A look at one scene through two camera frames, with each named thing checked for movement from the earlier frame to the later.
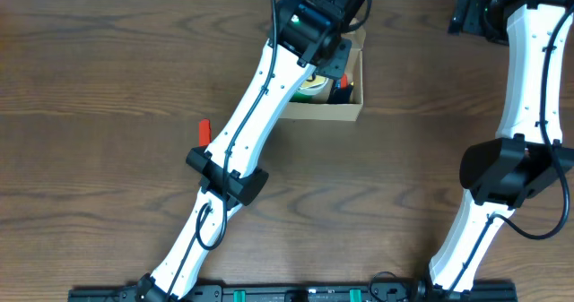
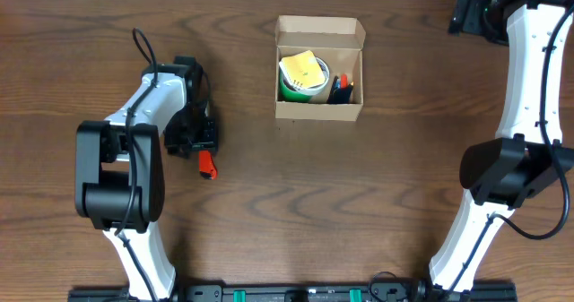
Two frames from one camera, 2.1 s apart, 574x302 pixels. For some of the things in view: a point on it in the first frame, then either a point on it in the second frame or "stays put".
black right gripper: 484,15 stays put
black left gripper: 338,63 to 203,145
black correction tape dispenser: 339,95 stays put
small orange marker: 344,81 stays put
